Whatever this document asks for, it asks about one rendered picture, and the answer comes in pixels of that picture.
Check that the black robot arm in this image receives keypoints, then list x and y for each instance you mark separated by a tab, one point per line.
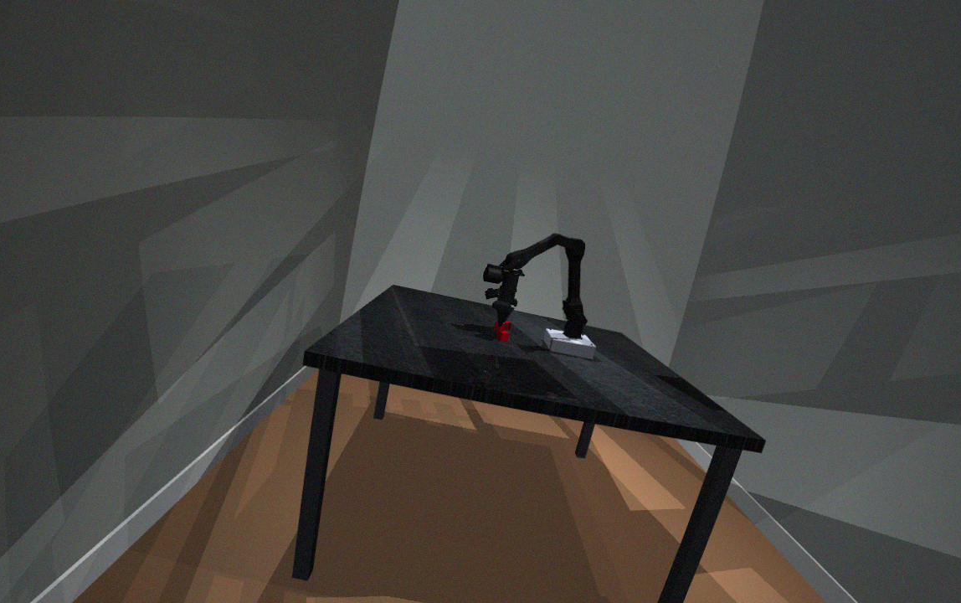
574	249

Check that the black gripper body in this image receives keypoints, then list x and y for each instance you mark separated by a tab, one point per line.
507	299

